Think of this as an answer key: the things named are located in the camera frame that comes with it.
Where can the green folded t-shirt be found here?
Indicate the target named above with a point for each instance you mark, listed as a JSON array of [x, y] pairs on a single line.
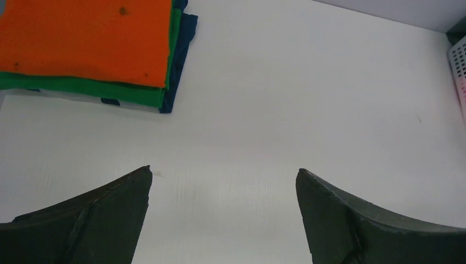
[[141, 95]]

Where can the orange folded t-shirt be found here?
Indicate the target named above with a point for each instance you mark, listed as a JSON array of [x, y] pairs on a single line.
[[121, 41]]

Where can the navy blue folded t-shirt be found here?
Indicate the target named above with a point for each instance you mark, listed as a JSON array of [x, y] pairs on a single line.
[[187, 31]]

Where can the white plastic basket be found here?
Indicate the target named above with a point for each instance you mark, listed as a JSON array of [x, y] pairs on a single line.
[[456, 56]]

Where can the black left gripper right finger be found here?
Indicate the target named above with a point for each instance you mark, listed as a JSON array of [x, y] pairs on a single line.
[[343, 228]]

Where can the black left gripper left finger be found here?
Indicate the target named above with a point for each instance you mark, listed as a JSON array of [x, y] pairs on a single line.
[[100, 226]]

